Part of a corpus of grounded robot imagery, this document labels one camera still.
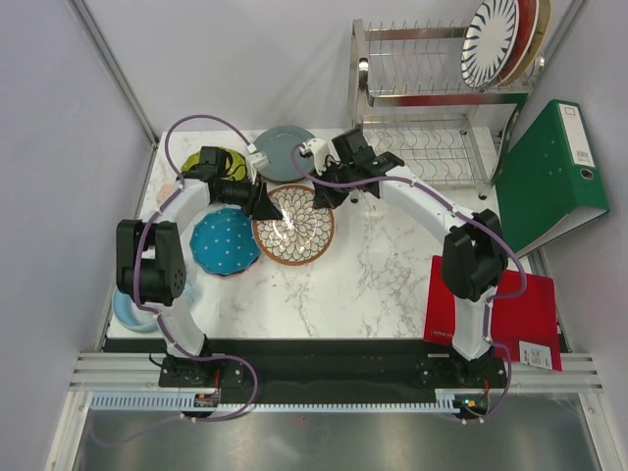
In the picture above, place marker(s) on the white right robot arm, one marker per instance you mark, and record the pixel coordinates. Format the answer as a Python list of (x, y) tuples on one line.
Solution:
[(400, 188)]

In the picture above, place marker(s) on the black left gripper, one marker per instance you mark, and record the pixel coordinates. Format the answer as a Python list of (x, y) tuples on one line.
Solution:
[(262, 209)]

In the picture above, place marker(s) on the grey-blue ceramic plate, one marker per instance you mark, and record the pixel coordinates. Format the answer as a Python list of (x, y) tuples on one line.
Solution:
[(277, 144)]

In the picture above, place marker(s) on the red folder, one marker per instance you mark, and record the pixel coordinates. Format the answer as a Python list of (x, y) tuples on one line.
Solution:
[(527, 324)]

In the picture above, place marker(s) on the green lever arch binder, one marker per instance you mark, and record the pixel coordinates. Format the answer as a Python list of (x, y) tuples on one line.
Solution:
[(550, 184)]

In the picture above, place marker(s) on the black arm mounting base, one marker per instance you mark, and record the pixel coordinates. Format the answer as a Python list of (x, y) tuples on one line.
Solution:
[(336, 369)]

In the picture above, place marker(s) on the cream plate with bird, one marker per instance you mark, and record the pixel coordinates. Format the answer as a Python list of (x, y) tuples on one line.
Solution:
[(537, 40)]

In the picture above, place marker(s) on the red plate with teal flower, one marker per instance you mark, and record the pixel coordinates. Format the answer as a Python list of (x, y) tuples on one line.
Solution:
[(528, 18)]

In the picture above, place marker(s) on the white slotted cable duct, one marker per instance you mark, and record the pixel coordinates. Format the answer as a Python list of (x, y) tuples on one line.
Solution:
[(437, 402)]

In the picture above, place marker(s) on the pink cube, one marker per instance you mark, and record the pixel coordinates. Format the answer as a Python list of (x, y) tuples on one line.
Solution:
[(164, 191)]

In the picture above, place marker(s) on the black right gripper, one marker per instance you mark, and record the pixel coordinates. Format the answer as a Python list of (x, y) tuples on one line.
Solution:
[(324, 198)]

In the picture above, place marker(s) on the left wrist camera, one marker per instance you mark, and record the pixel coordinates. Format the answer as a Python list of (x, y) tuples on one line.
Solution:
[(213, 157)]

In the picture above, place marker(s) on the blue polka dot plate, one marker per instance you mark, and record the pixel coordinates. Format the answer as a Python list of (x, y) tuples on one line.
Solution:
[(222, 242)]

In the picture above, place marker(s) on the white plate with blue stripes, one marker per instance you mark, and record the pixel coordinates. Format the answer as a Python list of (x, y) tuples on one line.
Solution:
[(488, 42)]

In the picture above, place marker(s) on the steel two-tier dish rack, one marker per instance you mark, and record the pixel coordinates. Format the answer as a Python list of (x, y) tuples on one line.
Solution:
[(406, 92)]

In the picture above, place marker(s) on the light blue headphones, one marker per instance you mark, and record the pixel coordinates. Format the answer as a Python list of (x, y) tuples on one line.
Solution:
[(142, 322)]

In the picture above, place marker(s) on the dark plate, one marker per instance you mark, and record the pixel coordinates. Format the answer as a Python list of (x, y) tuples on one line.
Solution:
[(247, 169)]

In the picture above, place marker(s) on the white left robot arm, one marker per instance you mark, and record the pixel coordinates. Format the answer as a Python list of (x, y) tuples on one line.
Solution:
[(150, 265)]

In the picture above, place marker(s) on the brown-rimmed petal pattern plate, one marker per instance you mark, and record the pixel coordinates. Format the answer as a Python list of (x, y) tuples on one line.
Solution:
[(303, 234)]

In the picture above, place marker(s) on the green polka dot plate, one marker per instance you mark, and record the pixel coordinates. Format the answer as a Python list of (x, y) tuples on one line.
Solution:
[(235, 167)]

